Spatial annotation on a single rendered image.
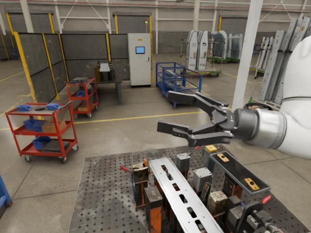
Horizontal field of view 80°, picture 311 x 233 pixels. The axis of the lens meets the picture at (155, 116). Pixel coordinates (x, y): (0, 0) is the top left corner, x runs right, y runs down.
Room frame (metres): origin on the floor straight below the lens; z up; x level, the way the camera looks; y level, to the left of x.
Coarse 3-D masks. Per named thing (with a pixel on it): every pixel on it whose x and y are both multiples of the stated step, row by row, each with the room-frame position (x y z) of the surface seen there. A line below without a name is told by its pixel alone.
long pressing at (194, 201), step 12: (156, 168) 1.12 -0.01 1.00; (168, 168) 1.12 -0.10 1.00; (168, 180) 0.99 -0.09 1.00; (180, 180) 0.99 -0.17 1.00; (168, 192) 0.88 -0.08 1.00; (180, 192) 0.88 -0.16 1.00; (192, 192) 0.88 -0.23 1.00; (180, 204) 0.79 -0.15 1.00; (192, 204) 0.79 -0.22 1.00; (180, 216) 0.71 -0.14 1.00; (204, 216) 0.71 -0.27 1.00; (192, 228) 0.64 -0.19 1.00; (216, 228) 0.64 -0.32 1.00
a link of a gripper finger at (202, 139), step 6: (216, 132) 0.35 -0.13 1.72; (222, 132) 0.35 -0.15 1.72; (192, 138) 0.33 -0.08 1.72; (198, 138) 0.33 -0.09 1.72; (204, 138) 0.33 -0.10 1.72; (210, 138) 0.34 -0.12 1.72; (216, 138) 0.34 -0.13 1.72; (228, 138) 0.35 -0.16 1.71; (192, 144) 0.33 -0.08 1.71; (198, 144) 0.34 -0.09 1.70; (204, 144) 0.34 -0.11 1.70; (210, 144) 0.35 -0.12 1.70
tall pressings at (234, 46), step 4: (232, 36) 15.79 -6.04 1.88; (236, 36) 15.18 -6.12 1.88; (240, 36) 14.74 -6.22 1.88; (232, 40) 15.77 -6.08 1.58; (236, 40) 15.17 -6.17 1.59; (240, 40) 14.73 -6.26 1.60; (236, 44) 15.15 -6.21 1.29; (240, 44) 14.71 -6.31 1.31; (232, 48) 15.74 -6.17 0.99; (236, 48) 15.14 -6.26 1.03; (240, 48) 14.70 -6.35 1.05; (228, 52) 16.14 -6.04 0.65; (232, 52) 15.55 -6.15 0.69; (240, 52) 14.68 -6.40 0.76; (228, 56) 15.95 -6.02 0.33; (232, 56) 15.53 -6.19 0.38; (236, 56) 15.11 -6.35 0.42; (240, 56) 14.66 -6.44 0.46
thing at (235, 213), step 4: (232, 208) 0.70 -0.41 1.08; (236, 208) 0.70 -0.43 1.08; (240, 208) 0.70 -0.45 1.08; (232, 212) 0.68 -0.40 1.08; (236, 212) 0.68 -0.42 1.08; (240, 212) 0.68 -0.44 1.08; (228, 216) 0.69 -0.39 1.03; (232, 216) 0.67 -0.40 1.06; (236, 216) 0.65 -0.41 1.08; (240, 216) 0.65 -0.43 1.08; (228, 220) 0.69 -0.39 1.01; (232, 220) 0.66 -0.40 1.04; (236, 220) 0.64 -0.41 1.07; (228, 224) 0.68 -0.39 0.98; (232, 224) 0.66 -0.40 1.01; (236, 224) 0.64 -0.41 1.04; (228, 228) 0.69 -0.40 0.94; (232, 228) 0.65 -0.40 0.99; (228, 232) 0.68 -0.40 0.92; (232, 232) 0.65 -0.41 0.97
